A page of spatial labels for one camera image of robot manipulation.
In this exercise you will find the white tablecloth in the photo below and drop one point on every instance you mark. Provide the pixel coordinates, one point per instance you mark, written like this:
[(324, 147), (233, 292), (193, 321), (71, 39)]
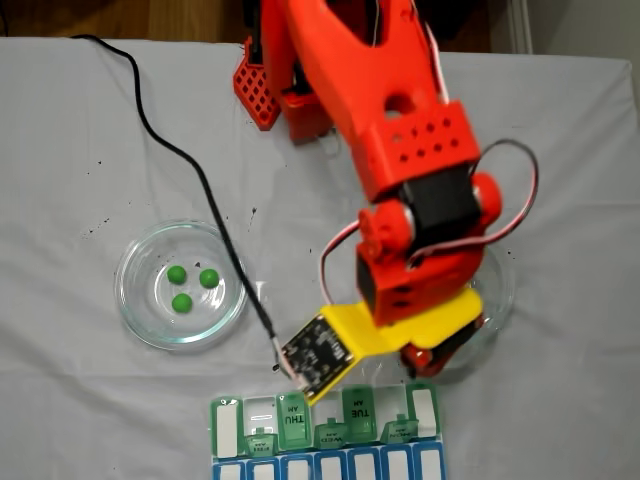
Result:
[(75, 400)]

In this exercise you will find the green ball pill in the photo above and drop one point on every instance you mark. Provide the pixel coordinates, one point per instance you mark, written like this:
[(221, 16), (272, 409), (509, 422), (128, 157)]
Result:
[(209, 278), (176, 274), (182, 302)]

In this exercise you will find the weekly pill organizer box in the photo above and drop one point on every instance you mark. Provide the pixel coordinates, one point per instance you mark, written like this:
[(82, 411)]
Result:
[(325, 465)]

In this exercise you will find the camera board on yellow mount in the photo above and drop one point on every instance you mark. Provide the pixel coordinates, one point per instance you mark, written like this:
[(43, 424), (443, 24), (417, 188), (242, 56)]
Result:
[(315, 355)]

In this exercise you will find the glass bowl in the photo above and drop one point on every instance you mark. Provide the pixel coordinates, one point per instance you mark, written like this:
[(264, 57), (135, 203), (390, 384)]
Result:
[(145, 310), (502, 300)]

